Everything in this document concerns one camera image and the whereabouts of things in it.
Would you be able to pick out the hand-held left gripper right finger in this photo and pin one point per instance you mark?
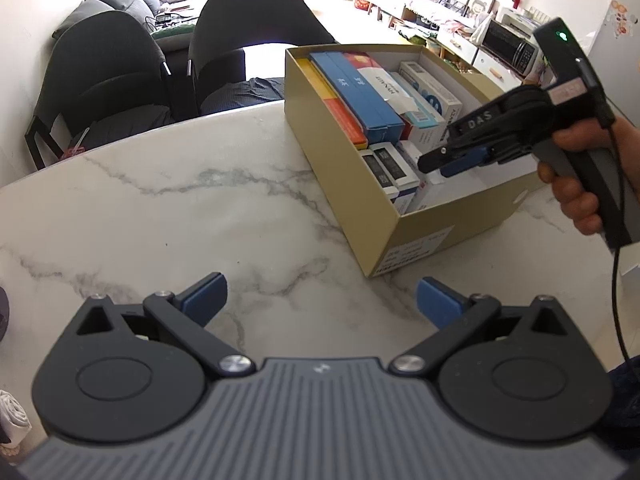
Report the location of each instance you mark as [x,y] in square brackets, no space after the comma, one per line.
[437,302]

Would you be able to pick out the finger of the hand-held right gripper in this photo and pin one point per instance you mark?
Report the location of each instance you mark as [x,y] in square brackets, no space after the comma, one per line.
[465,160]

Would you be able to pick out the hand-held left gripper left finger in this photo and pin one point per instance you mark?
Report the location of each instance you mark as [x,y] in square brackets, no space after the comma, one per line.
[205,297]

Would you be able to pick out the long white box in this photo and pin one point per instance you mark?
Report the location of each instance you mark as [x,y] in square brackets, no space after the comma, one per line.
[430,139]

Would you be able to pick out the long teal box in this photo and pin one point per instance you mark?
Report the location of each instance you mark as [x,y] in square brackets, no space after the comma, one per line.
[425,116]

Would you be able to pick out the red and white box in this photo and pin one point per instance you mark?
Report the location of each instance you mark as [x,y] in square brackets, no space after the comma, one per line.
[387,85]

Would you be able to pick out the cardboard box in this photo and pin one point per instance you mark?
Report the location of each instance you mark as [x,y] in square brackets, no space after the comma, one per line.
[340,190]

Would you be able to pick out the person's right hand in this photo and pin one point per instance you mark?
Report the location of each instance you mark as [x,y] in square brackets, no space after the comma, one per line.
[575,200]

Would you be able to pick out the small blue white box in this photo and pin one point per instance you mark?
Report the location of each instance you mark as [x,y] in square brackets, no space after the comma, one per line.
[410,197]

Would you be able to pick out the small white box black label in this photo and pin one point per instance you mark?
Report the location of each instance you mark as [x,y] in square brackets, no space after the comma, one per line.
[395,162]
[380,172]

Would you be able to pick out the black microwave oven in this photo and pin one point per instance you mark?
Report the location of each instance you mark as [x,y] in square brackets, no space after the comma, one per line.
[510,47]

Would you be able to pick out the white box blue print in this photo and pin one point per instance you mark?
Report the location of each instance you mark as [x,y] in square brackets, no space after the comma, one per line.
[432,92]

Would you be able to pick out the white printer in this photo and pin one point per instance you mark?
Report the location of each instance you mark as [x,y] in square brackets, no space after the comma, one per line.
[520,17]

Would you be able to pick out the white low cabinet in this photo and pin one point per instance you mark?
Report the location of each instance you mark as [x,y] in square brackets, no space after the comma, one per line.
[450,35]

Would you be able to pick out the long blue box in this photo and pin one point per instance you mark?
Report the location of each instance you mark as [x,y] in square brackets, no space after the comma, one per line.
[372,95]
[350,105]

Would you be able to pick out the framed picture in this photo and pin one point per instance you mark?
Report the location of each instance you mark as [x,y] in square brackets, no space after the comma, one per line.
[481,2]

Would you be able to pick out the long yellow orange box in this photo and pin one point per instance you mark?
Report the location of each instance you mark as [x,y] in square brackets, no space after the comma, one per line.
[345,125]

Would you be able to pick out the white refrigerator with stickers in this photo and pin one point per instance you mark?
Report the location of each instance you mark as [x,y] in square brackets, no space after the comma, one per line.
[617,35]

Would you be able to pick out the dark checked seat cushion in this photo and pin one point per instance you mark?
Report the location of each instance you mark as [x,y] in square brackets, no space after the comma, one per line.
[245,95]
[125,127]

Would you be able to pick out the orange hang tag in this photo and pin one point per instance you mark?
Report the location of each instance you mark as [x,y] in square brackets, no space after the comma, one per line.
[74,151]

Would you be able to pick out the dark blue clothing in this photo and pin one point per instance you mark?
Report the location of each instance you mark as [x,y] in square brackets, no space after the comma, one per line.
[625,410]

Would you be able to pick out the grey white cloth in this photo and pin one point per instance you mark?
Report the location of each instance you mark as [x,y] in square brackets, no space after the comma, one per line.
[15,417]

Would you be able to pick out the black chair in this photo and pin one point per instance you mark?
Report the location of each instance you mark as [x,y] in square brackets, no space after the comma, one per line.
[100,60]
[250,15]

